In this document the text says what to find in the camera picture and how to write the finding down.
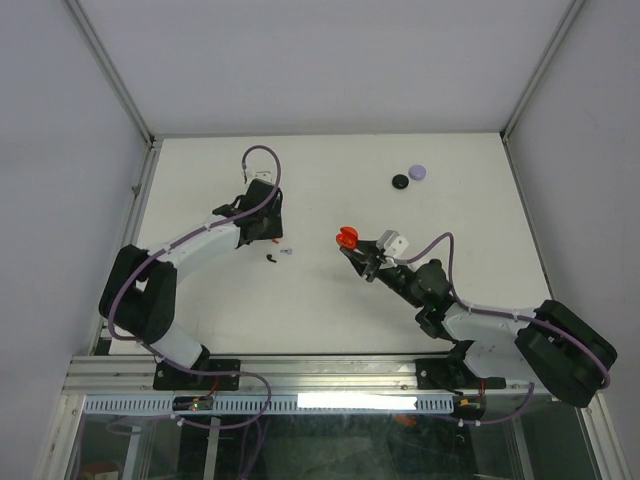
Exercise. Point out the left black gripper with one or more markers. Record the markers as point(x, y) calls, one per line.
point(275, 230)

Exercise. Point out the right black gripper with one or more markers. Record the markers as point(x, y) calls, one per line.
point(372, 259)

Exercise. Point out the red earbud charging case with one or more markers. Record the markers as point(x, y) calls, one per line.
point(347, 238)

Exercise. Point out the black earbud charging case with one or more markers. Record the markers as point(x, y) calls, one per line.
point(400, 181)

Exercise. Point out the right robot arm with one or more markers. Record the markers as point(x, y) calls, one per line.
point(548, 345)

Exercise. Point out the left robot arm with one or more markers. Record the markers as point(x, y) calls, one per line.
point(140, 294)

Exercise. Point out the purple earbud charging case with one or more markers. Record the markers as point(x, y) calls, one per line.
point(417, 172)

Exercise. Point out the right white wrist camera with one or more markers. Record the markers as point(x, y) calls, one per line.
point(392, 245)

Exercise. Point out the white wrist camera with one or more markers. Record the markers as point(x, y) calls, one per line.
point(263, 175)
point(392, 245)

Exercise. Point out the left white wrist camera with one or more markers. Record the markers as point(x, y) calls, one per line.
point(263, 175)

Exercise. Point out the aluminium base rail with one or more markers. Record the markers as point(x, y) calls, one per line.
point(286, 374)

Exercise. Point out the slotted cable duct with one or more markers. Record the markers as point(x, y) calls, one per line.
point(304, 403)

